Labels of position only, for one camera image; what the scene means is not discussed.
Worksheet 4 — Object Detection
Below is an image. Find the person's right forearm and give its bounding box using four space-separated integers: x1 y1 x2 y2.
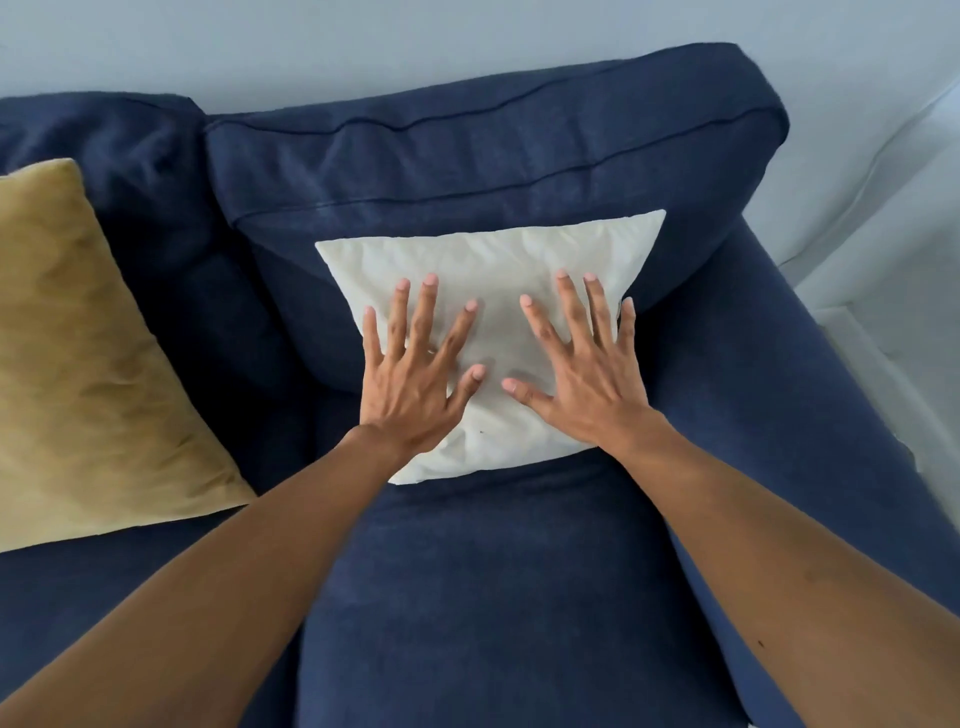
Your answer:
620 416 960 728

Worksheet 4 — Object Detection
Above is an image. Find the person's right hand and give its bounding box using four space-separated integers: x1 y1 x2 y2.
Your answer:
500 269 669 460

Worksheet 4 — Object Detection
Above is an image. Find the person's left hand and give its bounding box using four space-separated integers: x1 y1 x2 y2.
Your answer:
358 272 487 466

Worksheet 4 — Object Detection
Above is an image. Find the white throw pillow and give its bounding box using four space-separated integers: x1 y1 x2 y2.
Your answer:
314 209 667 487

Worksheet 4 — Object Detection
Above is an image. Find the person's left forearm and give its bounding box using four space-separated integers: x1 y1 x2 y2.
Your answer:
0 424 412 728

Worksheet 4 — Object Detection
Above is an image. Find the mustard yellow velvet pillow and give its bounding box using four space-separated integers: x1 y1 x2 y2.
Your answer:
0 157 259 555

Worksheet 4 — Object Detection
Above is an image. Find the dark blue fabric sofa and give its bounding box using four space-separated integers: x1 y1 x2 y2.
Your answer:
0 42 960 728

